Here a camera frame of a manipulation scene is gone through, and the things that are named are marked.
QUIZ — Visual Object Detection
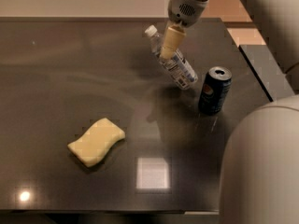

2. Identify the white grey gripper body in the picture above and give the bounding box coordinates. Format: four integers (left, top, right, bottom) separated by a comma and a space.
168, 0, 208, 27

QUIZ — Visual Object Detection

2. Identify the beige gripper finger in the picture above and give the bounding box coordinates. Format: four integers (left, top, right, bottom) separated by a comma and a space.
160, 21, 186, 60

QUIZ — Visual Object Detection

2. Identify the clear plastic water bottle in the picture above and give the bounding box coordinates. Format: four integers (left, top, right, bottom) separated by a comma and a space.
145, 25, 198, 90

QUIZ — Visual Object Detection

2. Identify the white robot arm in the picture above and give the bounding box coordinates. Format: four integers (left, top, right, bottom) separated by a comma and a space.
219, 0, 299, 224

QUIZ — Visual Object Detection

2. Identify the dark blue Pepsi can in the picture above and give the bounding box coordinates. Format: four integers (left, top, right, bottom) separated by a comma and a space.
198, 66, 232, 115

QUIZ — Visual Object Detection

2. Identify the grey side table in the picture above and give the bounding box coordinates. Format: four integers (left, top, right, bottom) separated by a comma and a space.
239, 45, 295, 102

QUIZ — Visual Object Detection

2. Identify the yellow sponge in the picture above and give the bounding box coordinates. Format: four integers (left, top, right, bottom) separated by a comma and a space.
67, 118, 125, 168

